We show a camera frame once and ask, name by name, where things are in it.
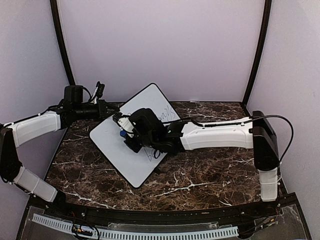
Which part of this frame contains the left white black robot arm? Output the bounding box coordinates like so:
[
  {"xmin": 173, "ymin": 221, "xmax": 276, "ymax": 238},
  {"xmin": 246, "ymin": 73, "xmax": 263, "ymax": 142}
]
[{"xmin": 0, "ymin": 82, "xmax": 119, "ymax": 218}]

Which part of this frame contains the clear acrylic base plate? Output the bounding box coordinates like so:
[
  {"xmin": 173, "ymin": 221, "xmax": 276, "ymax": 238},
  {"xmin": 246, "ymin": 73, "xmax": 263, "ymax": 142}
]
[{"xmin": 19, "ymin": 206, "xmax": 308, "ymax": 240}]

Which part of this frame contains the left black frame post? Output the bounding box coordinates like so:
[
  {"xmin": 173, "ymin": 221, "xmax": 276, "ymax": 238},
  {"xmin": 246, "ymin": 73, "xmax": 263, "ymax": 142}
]
[{"xmin": 49, "ymin": 0, "xmax": 76, "ymax": 85}]

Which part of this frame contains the black curved front rail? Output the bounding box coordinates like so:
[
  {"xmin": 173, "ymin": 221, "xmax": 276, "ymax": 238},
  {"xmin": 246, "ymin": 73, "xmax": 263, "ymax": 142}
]
[{"xmin": 24, "ymin": 193, "xmax": 297, "ymax": 226}]

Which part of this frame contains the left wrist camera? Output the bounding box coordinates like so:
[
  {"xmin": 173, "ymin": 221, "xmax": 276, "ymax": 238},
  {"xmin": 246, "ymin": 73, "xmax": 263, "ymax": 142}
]
[{"xmin": 91, "ymin": 81, "xmax": 105, "ymax": 103}]

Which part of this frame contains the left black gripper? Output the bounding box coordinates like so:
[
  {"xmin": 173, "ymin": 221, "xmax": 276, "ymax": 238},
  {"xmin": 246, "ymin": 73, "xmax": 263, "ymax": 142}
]
[{"xmin": 74, "ymin": 99, "xmax": 120, "ymax": 122}]

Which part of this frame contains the black frame post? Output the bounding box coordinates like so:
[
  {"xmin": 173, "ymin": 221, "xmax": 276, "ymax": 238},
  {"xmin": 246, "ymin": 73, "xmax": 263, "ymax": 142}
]
[
  {"xmin": 240, "ymin": 0, "xmax": 272, "ymax": 115},
  {"xmin": 49, "ymin": 0, "xmax": 76, "ymax": 85}
]

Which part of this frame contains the right black frame post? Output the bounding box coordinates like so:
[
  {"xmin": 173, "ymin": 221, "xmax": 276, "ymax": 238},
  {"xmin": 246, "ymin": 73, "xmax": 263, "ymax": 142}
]
[{"xmin": 240, "ymin": 0, "xmax": 272, "ymax": 115}]

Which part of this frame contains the blue whiteboard eraser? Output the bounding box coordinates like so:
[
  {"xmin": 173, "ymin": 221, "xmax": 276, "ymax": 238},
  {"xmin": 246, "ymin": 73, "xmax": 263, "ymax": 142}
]
[{"xmin": 120, "ymin": 130, "xmax": 128, "ymax": 138}]

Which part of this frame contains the white slotted cable duct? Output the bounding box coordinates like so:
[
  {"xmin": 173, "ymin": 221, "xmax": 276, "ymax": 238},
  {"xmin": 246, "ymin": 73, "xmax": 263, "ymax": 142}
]
[{"xmin": 32, "ymin": 213, "xmax": 239, "ymax": 240}]

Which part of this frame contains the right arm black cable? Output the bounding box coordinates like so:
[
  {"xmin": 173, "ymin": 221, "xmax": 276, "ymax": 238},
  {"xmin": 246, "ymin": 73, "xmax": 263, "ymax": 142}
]
[{"xmin": 169, "ymin": 114, "xmax": 295, "ymax": 163}]

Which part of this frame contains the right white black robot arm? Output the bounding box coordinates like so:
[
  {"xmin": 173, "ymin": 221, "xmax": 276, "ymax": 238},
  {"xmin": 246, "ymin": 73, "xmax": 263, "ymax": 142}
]
[{"xmin": 113, "ymin": 108, "xmax": 280, "ymax": 217}]

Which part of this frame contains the white whiteboard black frame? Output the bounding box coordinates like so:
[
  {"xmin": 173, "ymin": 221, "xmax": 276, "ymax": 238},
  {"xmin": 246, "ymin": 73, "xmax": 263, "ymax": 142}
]
[{"xmin": 89, "ymin": 83, "xmax": 180, "ymax": 188}]

